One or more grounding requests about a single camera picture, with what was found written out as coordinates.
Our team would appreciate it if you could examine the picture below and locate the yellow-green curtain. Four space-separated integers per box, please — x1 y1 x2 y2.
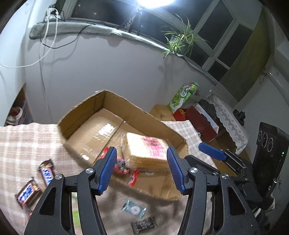
222 9 272 109

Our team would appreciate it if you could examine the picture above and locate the bright lamp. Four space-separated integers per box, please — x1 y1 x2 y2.
137 0 175 10

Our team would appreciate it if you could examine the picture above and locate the green drink carton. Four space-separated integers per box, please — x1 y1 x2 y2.
168 82 199 114

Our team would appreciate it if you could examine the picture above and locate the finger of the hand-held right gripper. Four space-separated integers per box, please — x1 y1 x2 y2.
186 155 226 175
198 142 247 172

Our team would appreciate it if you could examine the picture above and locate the black tripod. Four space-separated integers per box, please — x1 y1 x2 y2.
121 6 145 36

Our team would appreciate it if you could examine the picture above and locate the red and white item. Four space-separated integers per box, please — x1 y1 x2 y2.
5 106 23 125

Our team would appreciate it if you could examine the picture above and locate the red box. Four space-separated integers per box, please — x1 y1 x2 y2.
185 105 220 142

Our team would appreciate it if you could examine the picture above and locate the black cable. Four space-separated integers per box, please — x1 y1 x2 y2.
39 21 95 50

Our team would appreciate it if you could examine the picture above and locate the white power strip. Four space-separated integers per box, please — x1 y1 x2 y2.
46 4 62 22

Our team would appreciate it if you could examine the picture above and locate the wooden side table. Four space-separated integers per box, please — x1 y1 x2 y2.
149 103 237 159

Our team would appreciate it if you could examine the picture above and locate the brown chocolate bar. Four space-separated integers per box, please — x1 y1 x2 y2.
15 177 43 206
37 159 56 187

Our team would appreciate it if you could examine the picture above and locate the small dark figurine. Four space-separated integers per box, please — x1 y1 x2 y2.
233 109 247 126

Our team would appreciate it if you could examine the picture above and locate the potted spider plant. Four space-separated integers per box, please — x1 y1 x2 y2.
161 14 208 59

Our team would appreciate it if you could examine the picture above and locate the red snack packet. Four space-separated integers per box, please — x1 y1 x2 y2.
99 146 139 186

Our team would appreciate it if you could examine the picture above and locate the white cable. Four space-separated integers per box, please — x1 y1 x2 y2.
0 7 59 68

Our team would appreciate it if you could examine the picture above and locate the white lace cloth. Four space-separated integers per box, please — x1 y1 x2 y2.
206 90 249 154

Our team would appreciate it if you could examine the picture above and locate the wafer packet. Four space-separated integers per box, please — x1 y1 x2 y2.
122 132 175 170

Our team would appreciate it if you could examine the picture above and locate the green candy packet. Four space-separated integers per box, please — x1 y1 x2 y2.
122 199 147 218

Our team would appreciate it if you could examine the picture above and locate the dark patterned snack packet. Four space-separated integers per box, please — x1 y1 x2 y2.
131 216 158 235

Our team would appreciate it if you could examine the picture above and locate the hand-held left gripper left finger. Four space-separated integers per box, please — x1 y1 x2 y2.
24 146 118 235

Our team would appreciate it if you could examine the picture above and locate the checkered tablecloth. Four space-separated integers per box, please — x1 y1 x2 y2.
0 120 217 235

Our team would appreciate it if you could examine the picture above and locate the window frame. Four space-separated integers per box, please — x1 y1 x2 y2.
55 0 254 82

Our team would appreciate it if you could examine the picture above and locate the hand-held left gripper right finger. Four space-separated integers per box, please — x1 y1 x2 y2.
167 146 264 235

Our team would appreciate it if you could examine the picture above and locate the brown cardboard box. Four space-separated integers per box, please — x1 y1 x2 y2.
57 90 189 201

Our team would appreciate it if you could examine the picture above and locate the grey windowsill cloth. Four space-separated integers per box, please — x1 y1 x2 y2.
29 19 204 73

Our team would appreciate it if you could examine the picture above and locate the white air conditioner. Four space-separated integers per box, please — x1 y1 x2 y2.
260 65 289 91

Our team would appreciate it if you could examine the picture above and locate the black appliance with dials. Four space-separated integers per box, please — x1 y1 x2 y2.
251 121 289 205

